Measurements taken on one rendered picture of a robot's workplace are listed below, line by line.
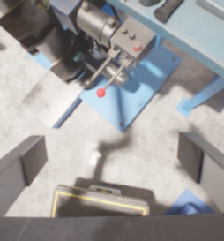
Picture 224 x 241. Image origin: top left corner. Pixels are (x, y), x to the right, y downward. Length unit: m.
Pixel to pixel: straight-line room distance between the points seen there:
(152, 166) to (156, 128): 0.34
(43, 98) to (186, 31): 1.34
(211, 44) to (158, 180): 1.22
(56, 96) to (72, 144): 0.46
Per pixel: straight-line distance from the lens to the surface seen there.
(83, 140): 1.64
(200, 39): 0.63
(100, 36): 0.73
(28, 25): 0.85
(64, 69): 1.24
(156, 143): 1.58
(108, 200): 1.32
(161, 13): 0.61
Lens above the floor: 1.57
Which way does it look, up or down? 79 degrees down
